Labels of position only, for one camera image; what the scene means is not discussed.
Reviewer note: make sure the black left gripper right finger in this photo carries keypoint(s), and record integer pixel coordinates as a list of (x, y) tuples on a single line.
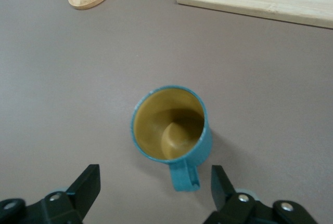
[(242, 211)]

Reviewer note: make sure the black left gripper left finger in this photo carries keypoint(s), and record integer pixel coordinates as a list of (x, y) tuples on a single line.
[(57, 208)]

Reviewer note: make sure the teal cup with yellow inside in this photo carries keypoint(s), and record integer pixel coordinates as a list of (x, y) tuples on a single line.
[(156, 120)]

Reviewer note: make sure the wooden cutting board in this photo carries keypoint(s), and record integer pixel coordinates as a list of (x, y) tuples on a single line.
[(260, 5)]

